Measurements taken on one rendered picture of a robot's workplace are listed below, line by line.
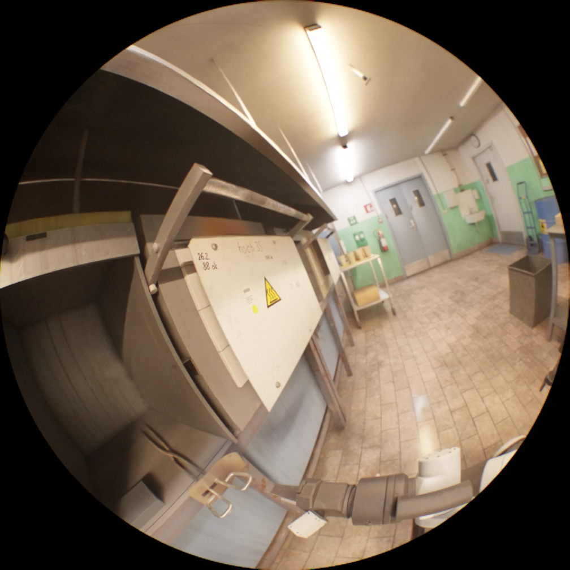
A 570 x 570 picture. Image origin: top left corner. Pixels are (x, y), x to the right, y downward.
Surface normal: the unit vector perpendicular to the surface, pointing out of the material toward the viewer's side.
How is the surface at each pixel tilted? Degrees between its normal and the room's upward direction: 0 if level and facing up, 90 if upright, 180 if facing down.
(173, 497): 0
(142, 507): 0
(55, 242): 90
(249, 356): 90
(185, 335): 90
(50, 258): 90
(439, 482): 33
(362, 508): 27
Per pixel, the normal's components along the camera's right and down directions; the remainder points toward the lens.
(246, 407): 0.85, -0.32
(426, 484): -0.51, -0.65
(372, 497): -0.40, -0.90
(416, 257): -0.36, 0.23
